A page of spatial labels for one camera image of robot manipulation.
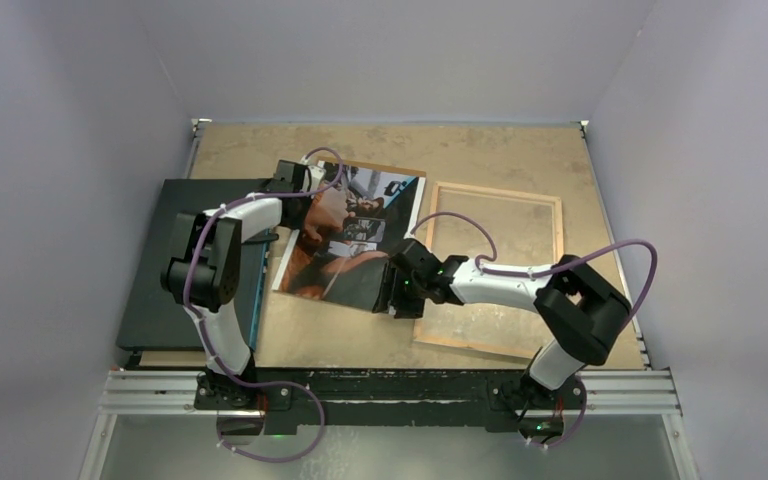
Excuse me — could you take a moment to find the white wooden picture frame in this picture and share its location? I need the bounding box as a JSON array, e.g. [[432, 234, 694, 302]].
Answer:
[[412, 180, 565, 360]]

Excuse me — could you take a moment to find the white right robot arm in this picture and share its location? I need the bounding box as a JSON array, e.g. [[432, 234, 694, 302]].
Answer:
[[372, 238, 632, 407]]

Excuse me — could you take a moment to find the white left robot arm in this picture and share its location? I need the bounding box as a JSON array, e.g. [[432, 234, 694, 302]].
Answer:
[[160, 157, 324, 409]]

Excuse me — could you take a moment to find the black pen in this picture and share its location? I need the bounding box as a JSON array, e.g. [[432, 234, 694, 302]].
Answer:
[[243, 232, 279, 245]]

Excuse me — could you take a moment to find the aluminium extrusion rail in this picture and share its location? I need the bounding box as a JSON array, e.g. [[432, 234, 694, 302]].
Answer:
[[100, 370, 682, 415]]

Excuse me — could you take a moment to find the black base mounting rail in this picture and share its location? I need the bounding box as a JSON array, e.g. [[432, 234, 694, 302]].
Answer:
[[194, 367, 585, 435]]

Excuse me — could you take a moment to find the black foam pad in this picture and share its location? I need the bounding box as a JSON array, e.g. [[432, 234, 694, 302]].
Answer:
[[115, 179, 269, 352]]

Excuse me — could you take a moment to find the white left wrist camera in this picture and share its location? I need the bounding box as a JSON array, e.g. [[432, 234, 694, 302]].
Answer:
[[300, 158, 326, 192]]

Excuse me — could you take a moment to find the clear acrylic sheet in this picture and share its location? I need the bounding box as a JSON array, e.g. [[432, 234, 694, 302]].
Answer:
[[414, 183, 564, 358]]

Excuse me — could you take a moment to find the colour photo print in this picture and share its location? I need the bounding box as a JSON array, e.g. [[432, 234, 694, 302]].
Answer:
[[271, 166, 426, 312]]

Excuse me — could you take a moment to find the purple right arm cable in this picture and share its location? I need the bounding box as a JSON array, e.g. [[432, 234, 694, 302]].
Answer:
[[407, 211, 659, 452]]

